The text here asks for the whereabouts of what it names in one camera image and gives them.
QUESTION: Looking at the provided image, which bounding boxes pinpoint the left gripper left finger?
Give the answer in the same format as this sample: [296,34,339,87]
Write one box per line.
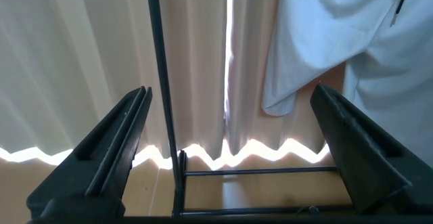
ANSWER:
[26,86,154,219]

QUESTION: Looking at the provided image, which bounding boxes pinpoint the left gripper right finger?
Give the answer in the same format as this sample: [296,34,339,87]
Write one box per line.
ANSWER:
[310,83,433,215]

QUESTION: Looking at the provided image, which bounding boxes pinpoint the pale grey shorts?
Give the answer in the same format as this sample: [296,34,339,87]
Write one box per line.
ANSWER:
[262,0,433,168]

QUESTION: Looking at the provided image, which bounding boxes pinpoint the black clothes rack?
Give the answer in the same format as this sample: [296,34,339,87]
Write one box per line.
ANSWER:
[144,0,355,218]

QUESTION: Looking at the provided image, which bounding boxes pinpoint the beige curtain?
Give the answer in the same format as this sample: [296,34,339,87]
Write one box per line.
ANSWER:
[0,0,346,161]

